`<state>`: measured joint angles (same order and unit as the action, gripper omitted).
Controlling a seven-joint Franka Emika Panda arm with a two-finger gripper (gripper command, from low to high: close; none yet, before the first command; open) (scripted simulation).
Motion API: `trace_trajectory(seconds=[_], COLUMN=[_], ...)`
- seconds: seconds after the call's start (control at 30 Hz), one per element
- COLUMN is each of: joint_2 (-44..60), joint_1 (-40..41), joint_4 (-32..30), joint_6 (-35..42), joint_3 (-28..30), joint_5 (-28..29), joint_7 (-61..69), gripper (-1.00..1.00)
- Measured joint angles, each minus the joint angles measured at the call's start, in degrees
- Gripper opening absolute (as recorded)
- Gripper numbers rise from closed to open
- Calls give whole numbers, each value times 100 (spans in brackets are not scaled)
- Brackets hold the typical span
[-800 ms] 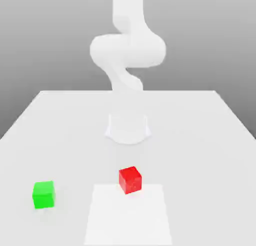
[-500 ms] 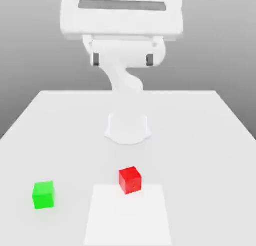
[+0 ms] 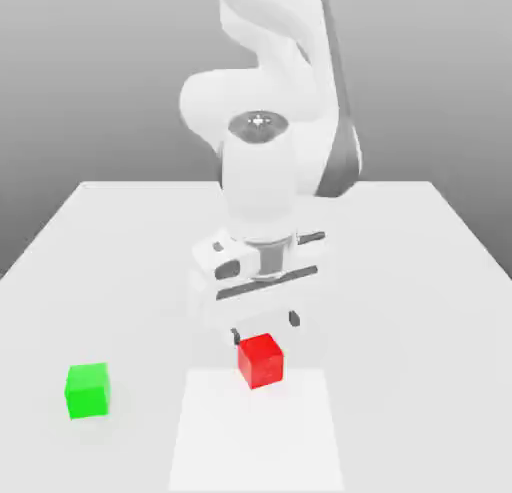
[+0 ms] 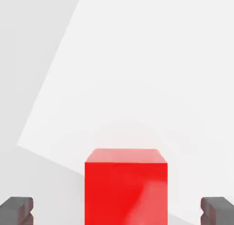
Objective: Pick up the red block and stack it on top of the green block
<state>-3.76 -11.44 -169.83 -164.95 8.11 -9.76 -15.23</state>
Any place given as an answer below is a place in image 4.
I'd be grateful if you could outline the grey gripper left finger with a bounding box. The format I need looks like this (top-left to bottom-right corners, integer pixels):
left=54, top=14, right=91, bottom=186
left=0, top=196, right=34, bottom=225

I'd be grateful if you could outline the small red cube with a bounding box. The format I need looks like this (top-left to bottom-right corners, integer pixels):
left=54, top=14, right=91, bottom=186
left=84, top=148, right=168, bottom=225

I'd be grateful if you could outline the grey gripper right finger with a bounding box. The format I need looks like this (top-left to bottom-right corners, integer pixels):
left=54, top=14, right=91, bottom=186
left=200, top=196, right=234, bottom=225

